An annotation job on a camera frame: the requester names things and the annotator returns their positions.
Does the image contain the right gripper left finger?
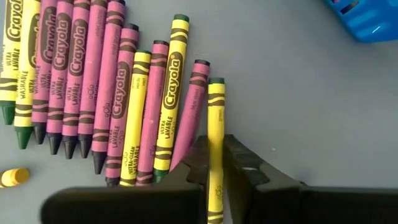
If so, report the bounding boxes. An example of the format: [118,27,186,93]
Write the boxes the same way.
[40,134,210,224]

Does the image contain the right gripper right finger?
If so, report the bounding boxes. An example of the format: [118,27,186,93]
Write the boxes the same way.
[223,134,398,224]

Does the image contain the yellow-wrapped orange crayon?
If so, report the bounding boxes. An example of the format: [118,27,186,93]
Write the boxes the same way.
[0,167,31,189]

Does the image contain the blue plastic basket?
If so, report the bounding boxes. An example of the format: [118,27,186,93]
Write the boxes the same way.
[322,0,398,44]

